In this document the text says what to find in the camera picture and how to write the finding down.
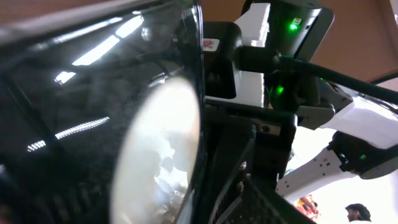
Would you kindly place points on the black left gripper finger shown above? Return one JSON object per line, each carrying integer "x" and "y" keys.
{"x": 240, "y": 187}

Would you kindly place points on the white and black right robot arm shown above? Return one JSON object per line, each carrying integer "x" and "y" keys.
{"x": 345, "y": 127}

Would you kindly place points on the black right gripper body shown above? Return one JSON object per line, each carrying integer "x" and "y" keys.
{"x": 237, "y": 133}

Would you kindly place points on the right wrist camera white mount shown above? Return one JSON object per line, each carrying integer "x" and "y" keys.
{"x": 225, "y": 80}

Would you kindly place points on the black Galaxy flip phone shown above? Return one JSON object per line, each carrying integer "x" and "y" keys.
{"x": 101, "y": 114}

